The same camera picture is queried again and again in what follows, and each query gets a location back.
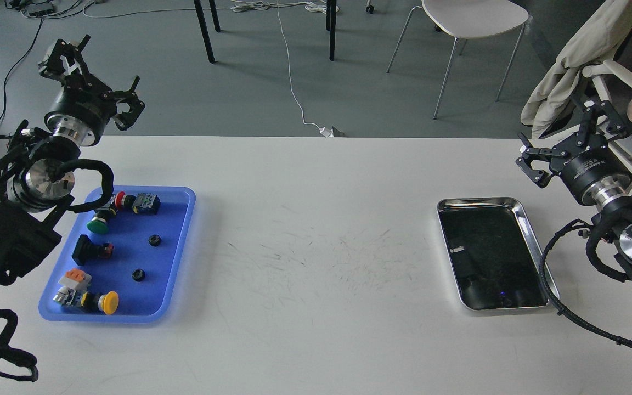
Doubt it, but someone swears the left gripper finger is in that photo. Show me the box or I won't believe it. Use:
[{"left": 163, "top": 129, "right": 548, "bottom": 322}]
[
  {"left": 38, "top": 37, "right": 91, "bottom": 83},
  {"left": 110, "top": 76, "right": 145, "bottom": 132}
]

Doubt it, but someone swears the red push button switch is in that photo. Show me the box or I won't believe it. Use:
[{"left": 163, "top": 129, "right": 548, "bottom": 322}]
[{"left": 109, "top": 191, "right": 137, "bottom": 212}]

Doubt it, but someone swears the black table leg right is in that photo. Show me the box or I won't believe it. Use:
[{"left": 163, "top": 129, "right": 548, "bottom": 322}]
[{"left": 326, "top": 0, "right": 338, "bottom": 61}]

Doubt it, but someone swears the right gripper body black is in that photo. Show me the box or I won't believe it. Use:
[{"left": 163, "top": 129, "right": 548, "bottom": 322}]
[{"left": 555, "top": 134, "right": 632, "bottom": 207}]

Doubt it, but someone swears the white floor cable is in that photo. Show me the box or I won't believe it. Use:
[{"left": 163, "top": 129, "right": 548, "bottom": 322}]
[{"left": 232, "top": 0, "right": 345, "bottom": 138}]

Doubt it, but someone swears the yellow push button switch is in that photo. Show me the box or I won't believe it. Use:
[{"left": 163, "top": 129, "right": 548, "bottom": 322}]
[{"left": 53, "top": 290, "right": 120, "bottom": 315}]

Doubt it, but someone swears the blue plastic tray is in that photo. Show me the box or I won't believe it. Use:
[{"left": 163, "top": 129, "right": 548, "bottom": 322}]
[{"left": 38, "top": 185, "right": 196, "bottom": 324}]

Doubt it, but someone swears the silver metal tray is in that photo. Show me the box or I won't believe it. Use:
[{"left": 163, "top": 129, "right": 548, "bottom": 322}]
[{"left": 436, "top": 197, "right": 557, "bottom": 313}]

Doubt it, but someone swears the black table leg left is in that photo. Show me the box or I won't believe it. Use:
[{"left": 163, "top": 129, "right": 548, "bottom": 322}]
[{"left": 193, "top": 0, "right": 222, "bottom": 64}]

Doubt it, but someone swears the black switch contact block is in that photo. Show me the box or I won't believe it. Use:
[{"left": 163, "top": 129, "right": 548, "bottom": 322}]
[{"left": 131, "top": 193, "right": 161, "bottom": 215}]

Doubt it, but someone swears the white chair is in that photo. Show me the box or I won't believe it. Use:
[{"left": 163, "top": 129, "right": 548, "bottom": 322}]
[{"left": 386, "top": 1, "right": 530, "bottom": 120}]

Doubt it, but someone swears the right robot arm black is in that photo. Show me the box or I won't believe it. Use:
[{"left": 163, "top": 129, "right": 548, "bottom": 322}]
[{"left": 516, "top": 100, "right": 632, "bottom": 348}]

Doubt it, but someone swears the beige jacket on chair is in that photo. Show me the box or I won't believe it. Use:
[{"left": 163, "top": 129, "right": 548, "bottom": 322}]
[{"left": 520, "top": 1, "right": 632, "bottom": 138}]

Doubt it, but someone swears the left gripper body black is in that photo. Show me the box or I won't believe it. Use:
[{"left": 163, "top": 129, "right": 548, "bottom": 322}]
[{"left": 44, "top": 69, "right": 120, "bottom": 147}]

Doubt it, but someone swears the green push button switch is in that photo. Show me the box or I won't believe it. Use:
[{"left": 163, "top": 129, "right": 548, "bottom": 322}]
[{"left": 86, "top": 209, "right": 116, "bottom": 235}]

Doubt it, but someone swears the orange grey terminal block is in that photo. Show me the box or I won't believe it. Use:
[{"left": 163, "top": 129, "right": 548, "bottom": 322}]
[{"left": 58, "top": 268, "right": 92, "bottom": 291}]

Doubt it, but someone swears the black table leg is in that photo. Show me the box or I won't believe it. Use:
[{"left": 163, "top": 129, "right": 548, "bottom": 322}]
[
  {"left": 193, "top": 0, "right": 222, "bottom": 64},
  {"left": 326, "top": 0, "right": 338, "bottom": 61}
]

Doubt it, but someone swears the black square push button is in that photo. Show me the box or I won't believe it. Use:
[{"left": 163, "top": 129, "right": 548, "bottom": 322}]
[{"left": 72, "top": 234, "right": 115, "bottom": 267}]

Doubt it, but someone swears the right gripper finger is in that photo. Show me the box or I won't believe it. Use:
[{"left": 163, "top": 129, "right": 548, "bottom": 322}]
[
  {"left": 516, "top": 132, "right": 568, "bottom": 189},
  {"left": 577, "top": 100, "right": 630, "bottom": 148}
]

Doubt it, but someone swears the small black gear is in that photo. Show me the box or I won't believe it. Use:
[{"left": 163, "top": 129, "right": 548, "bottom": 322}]
[
  {"left": 131, "top": 268, "right": 147, "bottom": 282},
  {"left": 148, "top": 234, "right": 162, "bottom": 247}
]

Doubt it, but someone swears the black floor cable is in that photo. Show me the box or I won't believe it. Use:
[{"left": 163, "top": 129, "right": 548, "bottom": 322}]
[{"left": 0, "top": 0, "right": 97, "bottom": 171}]

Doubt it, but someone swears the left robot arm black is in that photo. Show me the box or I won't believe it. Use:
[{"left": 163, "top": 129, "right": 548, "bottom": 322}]
[{"left": 0, "top": 35, "right": 145, "bottom": 382}]

